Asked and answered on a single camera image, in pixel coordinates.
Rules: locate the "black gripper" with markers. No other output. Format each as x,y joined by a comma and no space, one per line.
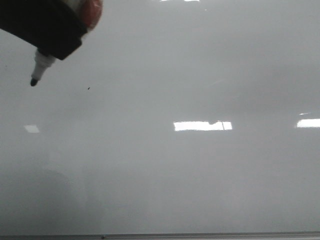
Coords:
50,25

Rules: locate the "white glossy whiteboard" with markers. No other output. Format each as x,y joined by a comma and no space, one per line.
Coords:
174,116

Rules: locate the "grey aluminium whiteboard frame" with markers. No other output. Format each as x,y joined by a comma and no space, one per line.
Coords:
303,235

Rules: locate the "white black whiteboard marker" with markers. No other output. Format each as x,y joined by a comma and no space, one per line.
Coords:
43,61

